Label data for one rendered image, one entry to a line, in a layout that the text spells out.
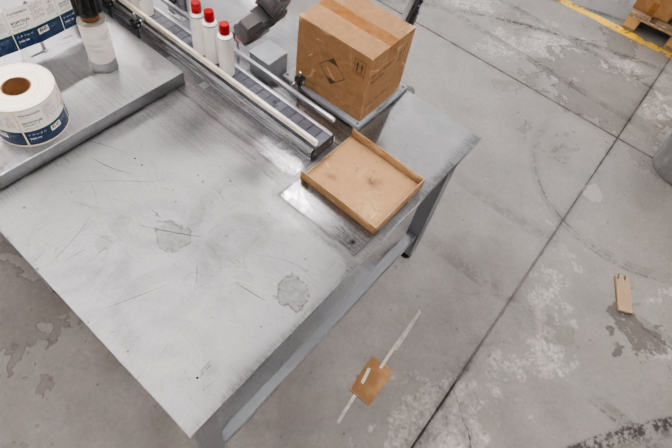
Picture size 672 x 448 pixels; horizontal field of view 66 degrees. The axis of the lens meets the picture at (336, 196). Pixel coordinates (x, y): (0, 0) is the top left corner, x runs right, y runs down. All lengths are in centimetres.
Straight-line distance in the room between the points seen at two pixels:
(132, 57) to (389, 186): 100
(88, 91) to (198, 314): 86
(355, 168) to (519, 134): 175
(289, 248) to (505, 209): 161
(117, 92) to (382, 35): 88
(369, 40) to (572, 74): 239
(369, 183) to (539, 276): 130
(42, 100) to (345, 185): 90
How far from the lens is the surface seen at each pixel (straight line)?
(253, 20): 151
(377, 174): 167
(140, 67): 193
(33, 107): 167
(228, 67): 183
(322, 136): 169
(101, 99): 184
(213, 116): 180
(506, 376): 243
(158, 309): 143
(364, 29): 172
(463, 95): 336
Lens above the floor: 212
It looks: 54 degrees down
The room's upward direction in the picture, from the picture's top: 11 degrees clockwise
